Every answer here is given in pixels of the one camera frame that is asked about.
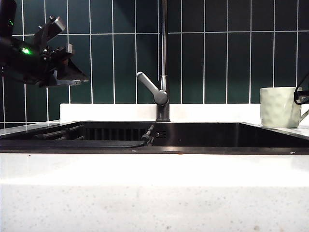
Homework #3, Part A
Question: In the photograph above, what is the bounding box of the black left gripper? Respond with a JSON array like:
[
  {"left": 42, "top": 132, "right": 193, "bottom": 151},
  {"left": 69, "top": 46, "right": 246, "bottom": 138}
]
[{"left": 14, "top": 38, "right": 89, "bottom": 87}]

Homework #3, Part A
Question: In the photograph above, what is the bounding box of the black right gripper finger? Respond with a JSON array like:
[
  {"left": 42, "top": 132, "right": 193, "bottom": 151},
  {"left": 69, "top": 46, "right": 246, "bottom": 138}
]
[{"left": 293, "top": 72, "right": 309, "bottom": 106}]

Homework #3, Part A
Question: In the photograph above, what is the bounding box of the pale green dimpled ceramic mug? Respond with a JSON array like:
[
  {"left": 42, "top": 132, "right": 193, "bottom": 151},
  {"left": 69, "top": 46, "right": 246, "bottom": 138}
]
[{"left": 260, "top": 87, "right": 309, "bottom": 129}]

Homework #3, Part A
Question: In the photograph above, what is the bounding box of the grey metal faucet lever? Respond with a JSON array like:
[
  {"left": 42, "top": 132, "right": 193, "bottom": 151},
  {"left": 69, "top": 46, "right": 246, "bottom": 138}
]
[{"left": 136, "top": 71, "right": 169, "bottom": 106}]

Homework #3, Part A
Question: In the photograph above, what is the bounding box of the black sink drain tray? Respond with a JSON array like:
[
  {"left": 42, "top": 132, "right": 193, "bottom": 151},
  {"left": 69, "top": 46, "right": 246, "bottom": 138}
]
[{"left": 0, "top": 139, "right": 145, "bottom": 149}]

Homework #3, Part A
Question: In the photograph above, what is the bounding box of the black kitchen sink basin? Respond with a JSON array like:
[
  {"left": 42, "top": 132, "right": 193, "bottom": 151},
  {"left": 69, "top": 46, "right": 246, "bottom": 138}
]
[{"left": 0, "top": 120, "right": 309, "bottom": 155}]

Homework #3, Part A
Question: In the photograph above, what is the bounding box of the black jointed sink rod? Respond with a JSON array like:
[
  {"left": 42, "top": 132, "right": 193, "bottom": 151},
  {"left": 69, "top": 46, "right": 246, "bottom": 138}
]
[{"left": 141, "top": 125, "right": 155, "bottom": 147}]

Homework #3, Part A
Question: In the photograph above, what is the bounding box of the dark metal faucet column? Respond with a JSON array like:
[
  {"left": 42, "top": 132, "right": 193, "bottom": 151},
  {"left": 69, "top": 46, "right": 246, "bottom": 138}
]
[{"left": 155, "top": 0, "right": 171, "bottom": 122}]

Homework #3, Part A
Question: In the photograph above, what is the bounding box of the long black rack rod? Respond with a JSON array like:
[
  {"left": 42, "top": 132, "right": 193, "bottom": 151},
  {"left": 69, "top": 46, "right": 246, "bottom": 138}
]
[{"left": 33, "top": 127, "right": 71, "bottom": 140}]

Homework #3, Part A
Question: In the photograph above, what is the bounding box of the short black rack rod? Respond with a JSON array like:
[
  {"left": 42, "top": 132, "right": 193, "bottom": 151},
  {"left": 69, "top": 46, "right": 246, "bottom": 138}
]
[{"left": 54, "top": 136, "right": 85, "bottom": 142}]

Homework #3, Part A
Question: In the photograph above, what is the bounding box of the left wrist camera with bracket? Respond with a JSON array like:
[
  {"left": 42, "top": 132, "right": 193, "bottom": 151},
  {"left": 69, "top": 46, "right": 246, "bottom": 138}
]
[{"left": 33, "top": 16, "right": 66, "bottom": 46}]

